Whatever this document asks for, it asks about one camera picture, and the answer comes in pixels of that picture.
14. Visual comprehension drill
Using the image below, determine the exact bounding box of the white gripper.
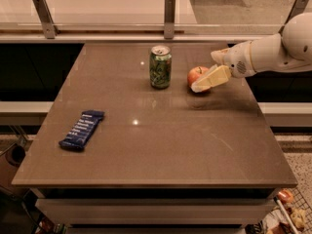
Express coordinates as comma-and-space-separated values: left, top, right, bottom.
190, 41, 255, 93

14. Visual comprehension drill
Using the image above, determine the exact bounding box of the red apple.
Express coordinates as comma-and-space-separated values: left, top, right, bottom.
187, 66, 209, 87

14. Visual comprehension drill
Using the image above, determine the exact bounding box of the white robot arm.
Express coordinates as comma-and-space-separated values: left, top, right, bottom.
190, 13, 312, 93

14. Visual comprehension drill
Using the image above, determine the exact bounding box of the blue rxbar wrapper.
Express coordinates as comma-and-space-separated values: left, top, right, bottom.
58, 110, 104, 151

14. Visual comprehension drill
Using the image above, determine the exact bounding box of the green soda can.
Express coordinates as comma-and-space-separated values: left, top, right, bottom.
149, 45, 172, 89

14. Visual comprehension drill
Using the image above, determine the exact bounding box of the grey table drawer front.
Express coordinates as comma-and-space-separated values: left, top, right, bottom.
36, 199, 275, 225

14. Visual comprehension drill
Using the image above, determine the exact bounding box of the middle metal railing bracket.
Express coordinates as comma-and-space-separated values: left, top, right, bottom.
164, 0, 176, 39

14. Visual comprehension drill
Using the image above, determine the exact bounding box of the metal railing bracket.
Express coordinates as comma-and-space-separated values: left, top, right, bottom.
279, 0, 309, 33
164, 0, 176, 39
32, 0, 59, 39

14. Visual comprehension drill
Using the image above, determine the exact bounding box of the right metal railing bracket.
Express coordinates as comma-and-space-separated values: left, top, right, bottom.
279, 0, 309, 33

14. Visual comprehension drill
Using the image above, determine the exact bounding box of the wire basket with snacks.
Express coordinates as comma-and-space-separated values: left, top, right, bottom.
257, 188, 312, 234

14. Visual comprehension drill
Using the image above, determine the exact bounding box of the left metal railing bracket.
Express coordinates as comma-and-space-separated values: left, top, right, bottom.
32, 0, 59, 39

